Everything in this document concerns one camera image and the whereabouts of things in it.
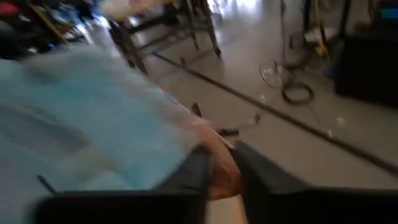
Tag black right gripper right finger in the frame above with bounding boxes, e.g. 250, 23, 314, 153
233, 140, 309, 224

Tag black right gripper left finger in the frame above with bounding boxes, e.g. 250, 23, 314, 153
154, 147, 212, 200

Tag light blue trash bag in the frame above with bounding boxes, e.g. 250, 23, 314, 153
0, 43, 243, 224

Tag long dark floor strip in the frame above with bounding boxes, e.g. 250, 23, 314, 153
154, 52, 398, 175

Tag clear plastic container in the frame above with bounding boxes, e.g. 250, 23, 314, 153
259, 58, 289, 88

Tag black cabinet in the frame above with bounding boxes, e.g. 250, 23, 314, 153
334, 0, 398, 106

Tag black cable coil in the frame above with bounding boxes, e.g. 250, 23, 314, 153
281, 81, 315, 106

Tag metal table frame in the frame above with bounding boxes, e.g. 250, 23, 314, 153
108, 0, 223, 75

